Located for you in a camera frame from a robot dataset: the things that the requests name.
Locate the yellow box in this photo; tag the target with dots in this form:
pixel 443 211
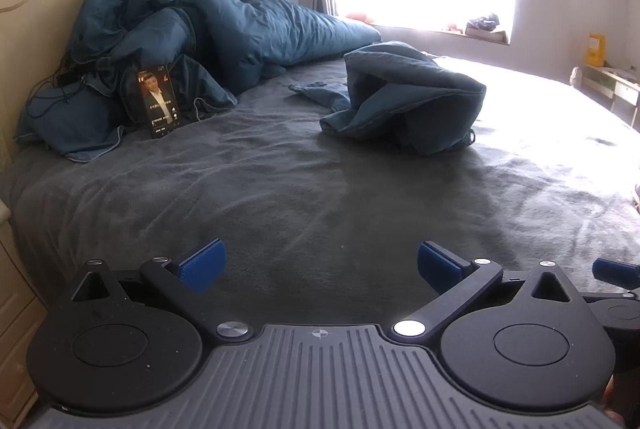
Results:
pixel 596 51

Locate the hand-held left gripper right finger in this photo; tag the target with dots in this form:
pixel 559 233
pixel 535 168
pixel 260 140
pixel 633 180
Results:
pixel 442 266

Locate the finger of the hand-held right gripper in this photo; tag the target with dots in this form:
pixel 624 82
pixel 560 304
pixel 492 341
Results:
pixel 617 273

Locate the cream nightstand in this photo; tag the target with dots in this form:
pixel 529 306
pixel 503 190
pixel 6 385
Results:
pixel 20 309

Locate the dark crumpled cloth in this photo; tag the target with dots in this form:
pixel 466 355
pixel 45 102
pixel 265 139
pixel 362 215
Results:
pixel 482 23

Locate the orange soft object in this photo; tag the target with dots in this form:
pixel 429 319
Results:
pixel 359 17

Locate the black smartphone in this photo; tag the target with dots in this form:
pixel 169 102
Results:
pixel 157 104

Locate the small wooden desk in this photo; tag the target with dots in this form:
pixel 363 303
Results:
pixel 615 84

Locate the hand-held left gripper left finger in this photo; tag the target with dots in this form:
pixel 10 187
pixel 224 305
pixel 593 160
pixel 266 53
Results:
pixel 202 266

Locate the grey fleece bed sheet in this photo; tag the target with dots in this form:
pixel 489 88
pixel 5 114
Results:
pixel 250 189

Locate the black power adapter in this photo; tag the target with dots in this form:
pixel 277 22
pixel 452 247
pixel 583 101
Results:
pixel 67 79

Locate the white rolled bundle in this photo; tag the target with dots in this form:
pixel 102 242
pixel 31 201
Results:
pixel 577 78

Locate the blue denim jeans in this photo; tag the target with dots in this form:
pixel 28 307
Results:
pixel 400 94

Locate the blue duvet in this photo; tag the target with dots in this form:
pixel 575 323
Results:
pixel 225 24

